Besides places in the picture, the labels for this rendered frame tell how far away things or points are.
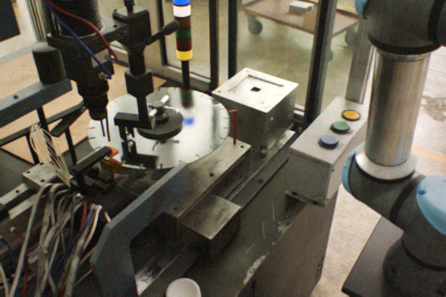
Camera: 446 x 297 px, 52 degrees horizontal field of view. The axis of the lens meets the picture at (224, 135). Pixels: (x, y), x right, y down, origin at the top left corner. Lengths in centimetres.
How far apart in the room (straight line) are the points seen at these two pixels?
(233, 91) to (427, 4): 72
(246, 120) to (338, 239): 100
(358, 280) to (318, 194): 22
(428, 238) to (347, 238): 121
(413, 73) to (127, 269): 59
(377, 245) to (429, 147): 171
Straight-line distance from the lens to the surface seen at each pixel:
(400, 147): 89
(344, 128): 115
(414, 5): 69
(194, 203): 102
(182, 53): 129
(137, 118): 98
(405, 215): 94
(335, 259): 203
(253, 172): 121
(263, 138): 125
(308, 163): 108
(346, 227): 216
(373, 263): 107
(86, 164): 94
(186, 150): 98
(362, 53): 123
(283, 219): 111
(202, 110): 111
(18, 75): 182
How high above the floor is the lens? 156
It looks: 36 degrees down
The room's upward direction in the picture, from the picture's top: straight up
